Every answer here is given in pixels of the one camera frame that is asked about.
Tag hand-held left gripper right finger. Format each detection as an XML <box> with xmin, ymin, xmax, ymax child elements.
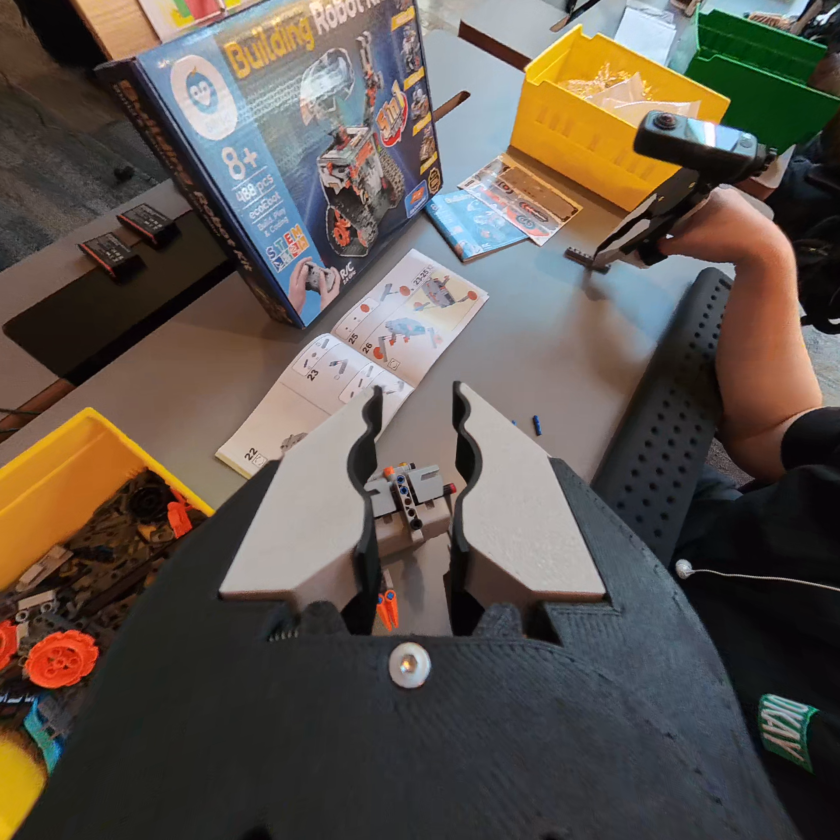
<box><xmin>448</xmin><ymin>379</ymin><xmax>607</xmax><ymax>636</ymax></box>

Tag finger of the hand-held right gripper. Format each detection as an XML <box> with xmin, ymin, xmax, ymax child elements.
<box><xmin>607</xmin><ymin>196</ymin><xmax>677</xmax><ymax>242</ymax></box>
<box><xmin>592</xmin><ymin>222</ymin><xmax>665</xmax><ymax>273</ymax></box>

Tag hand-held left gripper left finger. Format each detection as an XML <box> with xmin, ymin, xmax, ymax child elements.
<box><xmin>217</xmin><ymin>385</ymin><xmax>385</xmax><ymax>636</ymax></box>

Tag grey partly built robot model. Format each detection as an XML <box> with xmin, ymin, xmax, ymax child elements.
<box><xmin>363</xmin><ymin>461</ymin><xmax>460</xmax><ymax>632</ymax></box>

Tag pile of building pieces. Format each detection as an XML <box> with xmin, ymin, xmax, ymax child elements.
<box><xmin>0</xmin><ymin>469</ymin><xmax>211</xmax><ymax>746</ymax></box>

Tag yellow parts bin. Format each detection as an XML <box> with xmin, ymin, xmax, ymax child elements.
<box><xmin>511</xmin><ymin>25</ymin><xmax>731</xmax><ymax>212</ymax></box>
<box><xmin>0</xmin><ymin>407</ymin><xmax>216</xmax><ymax>840</ymax></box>

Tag person's right forearm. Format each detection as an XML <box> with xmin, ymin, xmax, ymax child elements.
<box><xmin>714</xmin><ymin>248</ymin><xmax>824</xmax><ymax>484</ymax></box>

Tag black desk mat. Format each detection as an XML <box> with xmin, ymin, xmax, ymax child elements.
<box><xmin>3</xmin><ymin>210</ymin><xmax>237</xmax><ymax>382</ymax></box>

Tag person's right hand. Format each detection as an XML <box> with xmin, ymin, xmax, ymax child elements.
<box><xmin>658</xmin><ymin>187</ymin><xmax>788</xmax><ymax>271</ymax></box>

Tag clear plastic parts bags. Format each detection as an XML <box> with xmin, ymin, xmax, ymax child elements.
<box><xmin>558</xmin><ymin>62</ymin><xmax>695</xmax><ymax>127</ymax></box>

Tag green parts bin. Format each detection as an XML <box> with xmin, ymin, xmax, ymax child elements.
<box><xmin>682</xmin><ymin>5</ymin><xmax>840</xmax><ymax>155</ymax></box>

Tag sticker sheet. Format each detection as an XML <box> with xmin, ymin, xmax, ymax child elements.
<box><xmin>457</xmin><ymin>154</ymin><xmax>584</xmax><ymax>247</ymax></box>

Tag blue cover manual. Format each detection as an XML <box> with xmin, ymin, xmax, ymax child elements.
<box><xmin>425</xmin><ymin>190</ymin><xmax>529</xmax><ymax>263</ymax></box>

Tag open instruction booklet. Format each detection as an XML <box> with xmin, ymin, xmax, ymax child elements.
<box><xmin>215</xmin><ymin>248</ymin><xmax>490</xmax><ymax>479</ymax></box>

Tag person's black hoodie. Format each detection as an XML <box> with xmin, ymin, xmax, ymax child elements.
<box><xmin>669</xmin><ymin>394</ymin><xmax>840</xmax><ymax>840</ymax></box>

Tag blue robot kit box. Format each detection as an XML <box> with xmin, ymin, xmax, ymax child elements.
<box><xmin>95</xmin><ymin>0</ymin><xmax>444</xmax><ymax>329</ymax></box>

